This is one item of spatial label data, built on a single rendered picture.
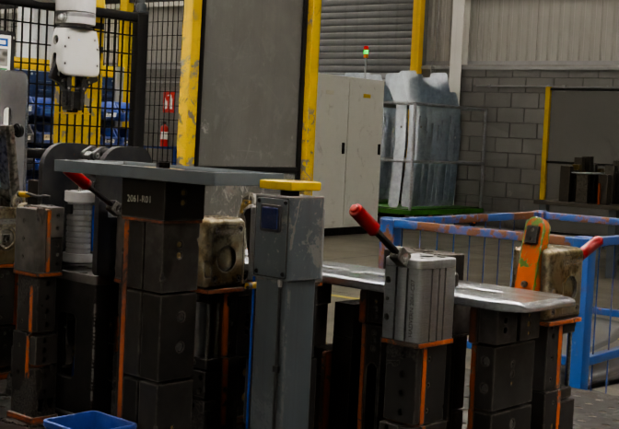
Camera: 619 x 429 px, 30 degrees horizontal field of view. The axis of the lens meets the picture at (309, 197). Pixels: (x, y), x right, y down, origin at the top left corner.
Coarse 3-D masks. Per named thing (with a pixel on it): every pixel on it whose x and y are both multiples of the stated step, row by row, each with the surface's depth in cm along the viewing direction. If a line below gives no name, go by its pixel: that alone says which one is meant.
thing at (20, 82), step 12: (0, 72) 260; (12, 72) 262; (0, 84) 260; (12, 84) 262; (24, 84) 265; (0, 96) 260; (12, 96) 262; (24, 96) 265; (0, 108) 260; (12, 108) 263; (24, 108) 265; (0, 120) 261; (12, 120) 263; (24, 120) 265; (24, 132) 266; (24, 144) 266; (24, 156) 266; (24, 168) 266; (24, 180) 266
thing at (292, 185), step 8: (264, 184) 154; (272, 184) 153; (280, 184) 152; (288, 184) 151; (296, 184) 151; (304, 184) 152; (312, 184) 153; (320, 184) 155; (280, 192) 155; (288, 192) 153; (296, 192) 154
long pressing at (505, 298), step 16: (336, 272) 187; (352, 272) 188; (368, 272) 191; (384, 272) 191; (368, 288) 177; (464, 288) 177; (480, 288) 176; (496, 288) 177; (512, 288) 178; (464, 304) 165; (480, 304) 163; (496, 304) 161; (512, 304) 160; (528, 304) 163; (544, 304) 164; (560, 304) 167
